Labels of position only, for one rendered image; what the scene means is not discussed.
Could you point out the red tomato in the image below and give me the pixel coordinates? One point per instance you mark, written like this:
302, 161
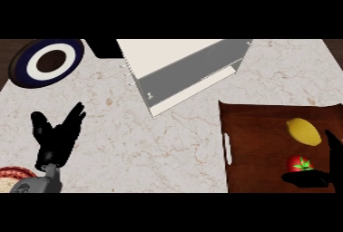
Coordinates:
298, 163

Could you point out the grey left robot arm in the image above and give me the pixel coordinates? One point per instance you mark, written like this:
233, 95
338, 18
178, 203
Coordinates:
41, 182

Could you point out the white grey tiered shelf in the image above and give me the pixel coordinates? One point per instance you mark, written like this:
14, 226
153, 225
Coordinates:
182, 69

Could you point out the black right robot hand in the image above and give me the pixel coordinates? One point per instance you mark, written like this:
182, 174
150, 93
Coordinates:
329, 169

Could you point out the yellow lemon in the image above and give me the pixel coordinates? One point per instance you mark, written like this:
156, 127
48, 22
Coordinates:
304, 131

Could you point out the red rimmed woven plate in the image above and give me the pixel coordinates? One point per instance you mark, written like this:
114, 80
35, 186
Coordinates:
11, 178

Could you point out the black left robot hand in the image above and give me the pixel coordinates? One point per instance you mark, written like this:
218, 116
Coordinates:
55, 139

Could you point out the brown wooden tray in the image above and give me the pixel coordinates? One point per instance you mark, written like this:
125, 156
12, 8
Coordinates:
264, 145

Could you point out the navy white round plate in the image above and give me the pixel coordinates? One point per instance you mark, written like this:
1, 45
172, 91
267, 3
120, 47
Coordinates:
46, 62

